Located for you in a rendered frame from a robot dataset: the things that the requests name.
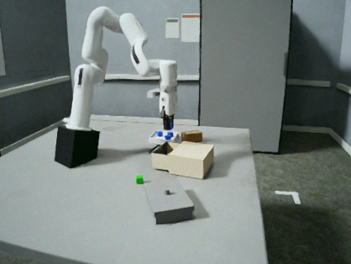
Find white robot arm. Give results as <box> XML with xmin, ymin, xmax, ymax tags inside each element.
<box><xmin>63</xmin><ymin>7</ymin><xmax>177</xmax><ymax>131</ymax></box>

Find green block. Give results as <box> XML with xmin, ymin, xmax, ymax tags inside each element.
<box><xmin>136</xmin><ymin>175</ymin><xmax>143</xmax><ymax>184</ymax></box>

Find brown cardboard box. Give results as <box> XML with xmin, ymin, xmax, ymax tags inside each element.
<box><xmin>181</xmin><ymin>130</ymin><xmax>202</xmax><ymax>143</ymax></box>

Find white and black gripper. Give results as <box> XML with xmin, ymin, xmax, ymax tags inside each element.
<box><xmin>160</xmin><ymin>91</ymin><xmax>178</xmax><ymax>130</ymax></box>

